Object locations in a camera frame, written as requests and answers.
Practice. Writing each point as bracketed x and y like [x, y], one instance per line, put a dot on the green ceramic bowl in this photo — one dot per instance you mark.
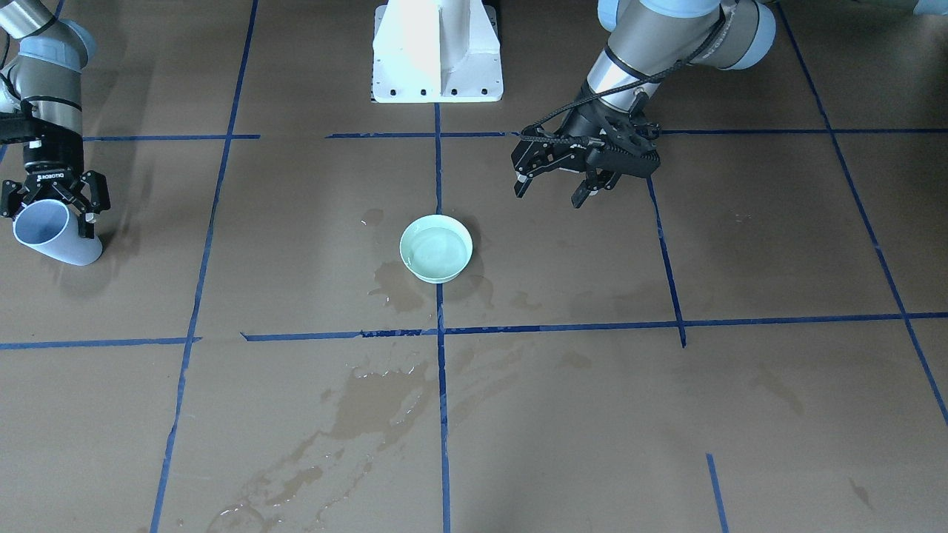
[436, 248]

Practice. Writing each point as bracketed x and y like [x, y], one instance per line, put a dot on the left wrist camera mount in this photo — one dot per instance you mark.
[629, 145]

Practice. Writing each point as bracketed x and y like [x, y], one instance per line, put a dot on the white pedestal column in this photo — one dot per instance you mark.
[437, 51]

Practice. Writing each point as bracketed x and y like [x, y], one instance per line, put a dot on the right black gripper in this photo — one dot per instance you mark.
[49, 166]

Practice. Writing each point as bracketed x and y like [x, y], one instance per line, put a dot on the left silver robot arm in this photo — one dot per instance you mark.
[650, 40]

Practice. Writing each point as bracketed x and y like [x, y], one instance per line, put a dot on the blue plastic cup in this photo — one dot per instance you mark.
[49, 227]

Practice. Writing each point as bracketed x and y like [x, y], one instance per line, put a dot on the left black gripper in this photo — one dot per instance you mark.
[577, 124]

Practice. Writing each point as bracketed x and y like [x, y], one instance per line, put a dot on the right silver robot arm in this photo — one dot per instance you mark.
[41, 112]

